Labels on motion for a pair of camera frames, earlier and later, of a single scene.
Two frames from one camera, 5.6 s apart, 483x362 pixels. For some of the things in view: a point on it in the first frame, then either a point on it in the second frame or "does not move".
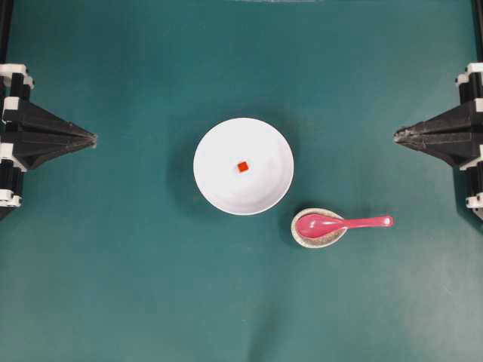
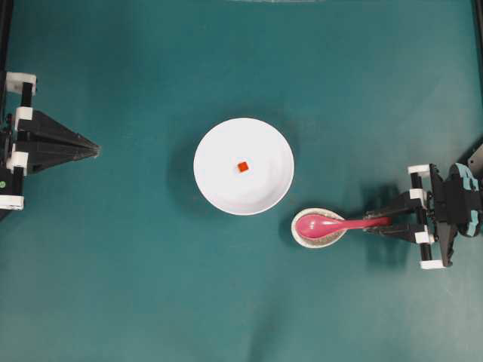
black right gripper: x=464 y=131 → x=454 y=204
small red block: x=243 y=167 does not move
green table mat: x=116 y=256 does not move
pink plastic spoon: x=315 y=225 does not move
